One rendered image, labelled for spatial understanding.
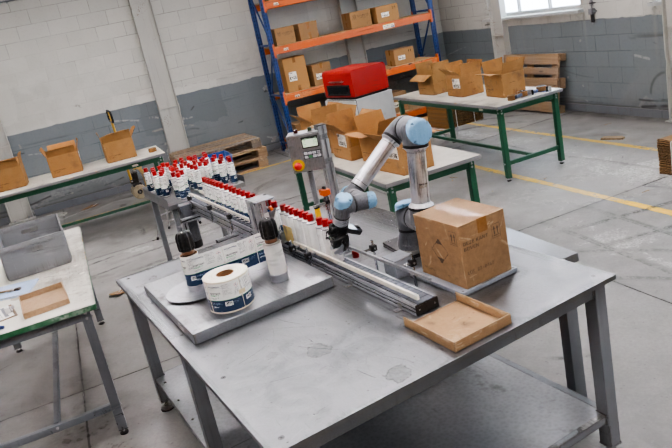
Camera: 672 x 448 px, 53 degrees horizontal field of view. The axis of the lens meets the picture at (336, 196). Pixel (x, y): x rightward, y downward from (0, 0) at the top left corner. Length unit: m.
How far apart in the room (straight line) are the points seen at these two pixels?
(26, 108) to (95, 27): 1.49
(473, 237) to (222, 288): 1.06
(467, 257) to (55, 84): 8.45
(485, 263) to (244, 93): 8.41
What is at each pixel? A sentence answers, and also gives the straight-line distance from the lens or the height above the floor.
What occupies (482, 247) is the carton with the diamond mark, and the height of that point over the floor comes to 1.00.
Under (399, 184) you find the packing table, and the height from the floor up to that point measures 0.73.
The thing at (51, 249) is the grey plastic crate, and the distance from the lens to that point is 4.68.
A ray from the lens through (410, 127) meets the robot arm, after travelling 2.99.
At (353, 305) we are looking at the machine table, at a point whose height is 0.83.
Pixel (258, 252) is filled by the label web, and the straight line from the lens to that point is 3.32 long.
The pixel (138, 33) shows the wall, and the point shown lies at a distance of 10.50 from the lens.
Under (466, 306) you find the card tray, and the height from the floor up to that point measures 0.83.
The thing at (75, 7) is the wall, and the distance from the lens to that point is 10.56.
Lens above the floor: 2.03
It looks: 15 degrees down
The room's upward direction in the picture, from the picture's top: 12 degrees counter-clockwise
